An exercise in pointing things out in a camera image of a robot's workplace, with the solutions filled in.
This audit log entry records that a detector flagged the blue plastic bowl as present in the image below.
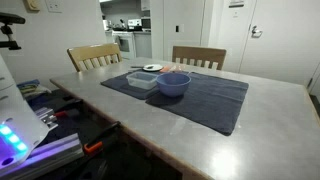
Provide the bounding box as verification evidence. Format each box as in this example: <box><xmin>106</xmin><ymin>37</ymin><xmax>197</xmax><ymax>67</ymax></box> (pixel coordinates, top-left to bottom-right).
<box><xmin>156</xmin><ymin>73</ymin><xmax>191</xmax><ymax>97</ymax></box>

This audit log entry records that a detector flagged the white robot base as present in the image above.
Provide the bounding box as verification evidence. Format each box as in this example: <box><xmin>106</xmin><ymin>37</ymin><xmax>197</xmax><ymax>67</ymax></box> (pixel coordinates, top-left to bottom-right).
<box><xmin>0</xmin><ymin>55</ymin><xmax>49</xmax><ymax>176</ymax></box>

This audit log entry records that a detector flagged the clear plastic container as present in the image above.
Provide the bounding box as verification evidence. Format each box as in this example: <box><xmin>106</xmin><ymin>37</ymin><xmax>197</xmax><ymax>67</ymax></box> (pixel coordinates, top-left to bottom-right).
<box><xmin>126</xmin><ymin>72</ymin><xmax>157</xmax><ymax>90</ymax></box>

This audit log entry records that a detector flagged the orange snack packet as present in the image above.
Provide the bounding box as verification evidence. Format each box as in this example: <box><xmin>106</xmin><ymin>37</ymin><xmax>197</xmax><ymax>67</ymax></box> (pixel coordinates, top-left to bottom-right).
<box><xmin>160</xmin><ymin>65</ymin><xmax>183</xmax><ymax>73</ymax></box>

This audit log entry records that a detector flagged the small white plate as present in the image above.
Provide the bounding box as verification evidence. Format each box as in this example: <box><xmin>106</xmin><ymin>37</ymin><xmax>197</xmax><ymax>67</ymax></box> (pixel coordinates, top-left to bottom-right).
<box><xmin>142</xmin><ymin>64</ymin><xmax>163</xmax><ymax>72</ymax></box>

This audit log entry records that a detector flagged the metal spoon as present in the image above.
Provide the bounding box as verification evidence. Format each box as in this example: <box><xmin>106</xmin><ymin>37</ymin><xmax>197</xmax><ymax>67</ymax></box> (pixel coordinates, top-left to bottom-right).
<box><xmin>131</xmin><ymin>66</ymin><xmax>154</xmax><ymax>69</ymax></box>

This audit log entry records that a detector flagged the dark blue mat left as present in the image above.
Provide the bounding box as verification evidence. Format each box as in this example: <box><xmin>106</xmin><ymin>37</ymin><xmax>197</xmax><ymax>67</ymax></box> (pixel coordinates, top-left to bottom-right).
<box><xmin>101</xmin><ymin>72</ymin><xmax>159</xmax><ymax>100</ymax></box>

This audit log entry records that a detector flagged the dark blue mat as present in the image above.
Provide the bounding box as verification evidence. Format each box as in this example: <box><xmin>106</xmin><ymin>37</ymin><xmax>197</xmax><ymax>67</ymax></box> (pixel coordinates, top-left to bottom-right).
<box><xmin>101</xmin><ymin>72</ymin><xmax>159</xmax><ymax>100</ymax></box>
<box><xmin>146</xmin><ymin>73</ymin><xmax>249</xmax><ymax>136</ymax></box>

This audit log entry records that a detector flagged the dark blue mat right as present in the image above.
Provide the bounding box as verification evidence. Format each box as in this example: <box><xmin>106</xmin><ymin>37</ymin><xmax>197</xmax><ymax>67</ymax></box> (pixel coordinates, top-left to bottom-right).
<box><xmin>146</xmin><ymin>73</ymin><xmax>249</xmax><ymax>136</ymax></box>

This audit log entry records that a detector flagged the wooden chair right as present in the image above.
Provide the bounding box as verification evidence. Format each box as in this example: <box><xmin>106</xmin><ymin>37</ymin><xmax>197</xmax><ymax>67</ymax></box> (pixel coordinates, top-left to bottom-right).
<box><xmin>172</xmin><ymin>46</ymin><xmax>227</xmax><ymax>70</ymax></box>

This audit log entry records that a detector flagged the wooden chair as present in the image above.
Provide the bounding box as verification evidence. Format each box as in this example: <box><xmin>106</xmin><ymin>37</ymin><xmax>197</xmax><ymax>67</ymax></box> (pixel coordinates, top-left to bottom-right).
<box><xmin>172</xmin><ymin>46</ymin><xmax>227</xmax><ymax>70</ymax></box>
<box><xmin>67</xmin><ymin>43</ymin><xmax>123</xmax><ymax>72</ymax></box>

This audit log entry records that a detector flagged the white kitchen stove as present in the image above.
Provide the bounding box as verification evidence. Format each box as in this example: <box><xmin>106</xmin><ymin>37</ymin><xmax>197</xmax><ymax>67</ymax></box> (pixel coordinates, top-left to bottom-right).
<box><xmin>112</xmin><ymin>31</ymin><xmax>136</xmax><ymax>59</ymax></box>

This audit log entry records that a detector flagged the microwave oven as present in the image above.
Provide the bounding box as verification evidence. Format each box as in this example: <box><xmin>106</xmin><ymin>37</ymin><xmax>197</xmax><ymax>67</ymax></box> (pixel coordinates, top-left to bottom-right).
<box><xmin>141</xmin><ymin>17</ymin><xmax>151</xmax><ymax>29</ymax></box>

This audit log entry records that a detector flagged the wooden chair left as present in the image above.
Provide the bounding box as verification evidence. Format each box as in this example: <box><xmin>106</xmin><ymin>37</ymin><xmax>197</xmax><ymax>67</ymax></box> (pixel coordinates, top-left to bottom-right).
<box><xmin>67</xmin><ymin>43</ymin><xmax>123</xmax><ymax>72</ymax></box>

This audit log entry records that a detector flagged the folded cloth pile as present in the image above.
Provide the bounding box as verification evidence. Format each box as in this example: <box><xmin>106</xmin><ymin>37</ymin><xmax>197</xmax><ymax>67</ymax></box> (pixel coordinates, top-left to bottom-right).
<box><xmin>17</xmin><ymin>79</ymin><xmax>51</xmax><ymax>99</ymax></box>

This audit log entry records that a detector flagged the beige thermostat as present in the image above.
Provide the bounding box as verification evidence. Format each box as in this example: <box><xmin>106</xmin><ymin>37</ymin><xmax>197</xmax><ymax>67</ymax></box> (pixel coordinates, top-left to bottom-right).
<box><xmin>24</xmin><ymin>0</ymin><xmax>40</xmax><ymax>12</ymax></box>

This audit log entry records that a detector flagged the orange handled clamp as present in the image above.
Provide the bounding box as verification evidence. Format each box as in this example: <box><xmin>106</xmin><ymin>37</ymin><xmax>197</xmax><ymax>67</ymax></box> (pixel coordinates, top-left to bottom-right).
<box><xmin>82</xmin><ymin>120</ymin><xmax>122</xmax><ymax>155</ymax></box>

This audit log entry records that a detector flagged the aluminium rail frame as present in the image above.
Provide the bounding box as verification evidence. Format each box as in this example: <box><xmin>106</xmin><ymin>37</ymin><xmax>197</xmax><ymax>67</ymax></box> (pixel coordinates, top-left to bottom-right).
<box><xmin>0</xmin><ymin>133</ymin><xmax>84</xmax><ymax>180</ymax></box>

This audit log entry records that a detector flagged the silver door handle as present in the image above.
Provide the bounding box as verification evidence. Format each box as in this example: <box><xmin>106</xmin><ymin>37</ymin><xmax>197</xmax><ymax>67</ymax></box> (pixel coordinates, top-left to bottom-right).
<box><xmin>251</xmin><ymin>26</ymin><xmax>263</xmax><ymax>38</ymax></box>

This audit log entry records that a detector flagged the black camera on mount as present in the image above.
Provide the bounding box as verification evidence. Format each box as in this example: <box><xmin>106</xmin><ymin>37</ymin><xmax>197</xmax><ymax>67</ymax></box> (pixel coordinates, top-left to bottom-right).
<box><xmin>0</xmin><ymin>12</ymin><xmax>26</xmax><ymax>50</ymax></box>

